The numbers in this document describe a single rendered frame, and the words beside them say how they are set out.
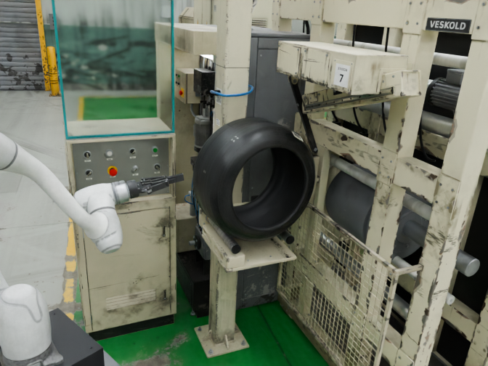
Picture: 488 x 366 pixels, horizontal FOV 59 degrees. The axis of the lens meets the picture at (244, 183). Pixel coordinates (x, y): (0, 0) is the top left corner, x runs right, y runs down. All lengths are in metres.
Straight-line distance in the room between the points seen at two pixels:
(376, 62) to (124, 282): 1.83
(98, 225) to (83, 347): 0.44
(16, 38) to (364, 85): 9.62
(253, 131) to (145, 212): 0.92
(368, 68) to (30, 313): 1.43
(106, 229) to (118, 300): 1.12
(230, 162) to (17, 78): 9.36
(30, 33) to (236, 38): 8.91
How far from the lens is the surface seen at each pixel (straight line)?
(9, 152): 1.46
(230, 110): 2.14
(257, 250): 2.19
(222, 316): 2.69
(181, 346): 2.84
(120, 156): 2.41
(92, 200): 1.78
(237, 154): 1.80
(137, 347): 2.85
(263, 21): 5.28
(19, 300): 1.61
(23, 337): 1.64
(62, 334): 1.86
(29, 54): 10.83
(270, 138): 1.86
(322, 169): 2.44
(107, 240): 1.70
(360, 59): 1.68
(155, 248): 2.62
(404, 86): 1.70
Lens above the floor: 1.91
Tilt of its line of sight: 22 degrees down
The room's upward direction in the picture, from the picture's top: 3 degrees clockwise
